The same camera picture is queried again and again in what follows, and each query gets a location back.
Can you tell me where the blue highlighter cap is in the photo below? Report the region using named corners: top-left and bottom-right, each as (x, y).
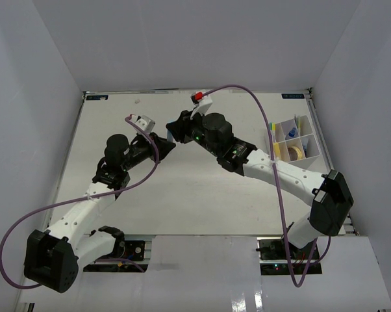
top-left (166, 122), bottom-right (174, 131)

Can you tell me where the blue highlighter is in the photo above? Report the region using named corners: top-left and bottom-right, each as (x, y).
top-left (167, 131), bottom-right (174, 142)

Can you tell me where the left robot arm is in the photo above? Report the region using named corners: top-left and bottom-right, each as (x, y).
top-left (24, 133), bottom-right (175, 293)

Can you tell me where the masking tape roll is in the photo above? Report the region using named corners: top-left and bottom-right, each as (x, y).
top-left (288, 146), bottom-right (303, 161)

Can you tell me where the blue gel pen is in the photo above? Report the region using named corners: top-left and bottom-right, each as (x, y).
top-left (301, 137), bottom-right (309, 157)

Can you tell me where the white compartment organizer tray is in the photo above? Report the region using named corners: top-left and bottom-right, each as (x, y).
top-left (271, 115), bottom-right (320, 169)

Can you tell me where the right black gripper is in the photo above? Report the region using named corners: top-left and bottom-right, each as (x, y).
top-left (166, 110), bottom-right (220, 159)

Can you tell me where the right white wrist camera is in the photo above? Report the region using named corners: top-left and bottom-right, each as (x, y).
top-left (190, 92), bottom-right (212, 120)

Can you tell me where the yellow highlighter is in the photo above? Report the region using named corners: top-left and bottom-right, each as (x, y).
top-left (273, 142), bottom-right (280, 157)

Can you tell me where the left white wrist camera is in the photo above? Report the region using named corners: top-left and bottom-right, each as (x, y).
top-left (127, 114), bottom-right (156, 134)

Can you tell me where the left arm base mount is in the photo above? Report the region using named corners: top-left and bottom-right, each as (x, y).
top-left (84, 239), bottom-right (147, 264)

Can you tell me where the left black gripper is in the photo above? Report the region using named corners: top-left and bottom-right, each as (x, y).
top-left (121, 132), bottom-right (175, 171)

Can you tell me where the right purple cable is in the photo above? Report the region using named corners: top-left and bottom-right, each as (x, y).
top-left (203, 84), bottom-right (332, 289)

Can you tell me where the small blue spray bottle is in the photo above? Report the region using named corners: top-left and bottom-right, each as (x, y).
top-left (286, 127), bottom-right (297, 140)

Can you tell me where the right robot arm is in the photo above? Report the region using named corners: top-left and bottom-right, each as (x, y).
top-left (166, 110), bottom-right (354, 259)

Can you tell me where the left blue corner label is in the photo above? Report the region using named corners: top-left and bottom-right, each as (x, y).
top-left (86, 95), bottom-right (108, 101)

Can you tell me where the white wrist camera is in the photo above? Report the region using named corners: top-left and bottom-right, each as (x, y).
top-left (190, 92), bottom-right (212, 120)
top-left (127, 114), bottom-right (156, 134)

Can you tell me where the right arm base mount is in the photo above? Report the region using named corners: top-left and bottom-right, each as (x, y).
top-left (253, 239), bottom-right (323, 276)

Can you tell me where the right blue corner label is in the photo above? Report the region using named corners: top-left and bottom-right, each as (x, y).
top-left (281, 93), bottom-right (305, 99)

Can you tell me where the blue corner label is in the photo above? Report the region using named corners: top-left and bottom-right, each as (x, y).
top-left (86, 95), bottom-right (108, 101)
top-left (281, 93), bottom-right (305, 99)

